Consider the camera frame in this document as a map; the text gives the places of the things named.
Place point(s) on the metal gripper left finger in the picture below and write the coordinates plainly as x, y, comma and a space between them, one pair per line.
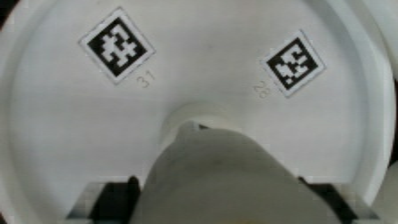
105, 203

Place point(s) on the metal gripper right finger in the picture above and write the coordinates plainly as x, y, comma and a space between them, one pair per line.
352, 211

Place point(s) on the white cylindrical table leg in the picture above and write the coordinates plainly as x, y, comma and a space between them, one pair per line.
219, 184

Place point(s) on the white round table top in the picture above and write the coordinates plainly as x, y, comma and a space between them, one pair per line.
123, 66

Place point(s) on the white right fence bar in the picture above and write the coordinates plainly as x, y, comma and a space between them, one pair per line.
382, 10

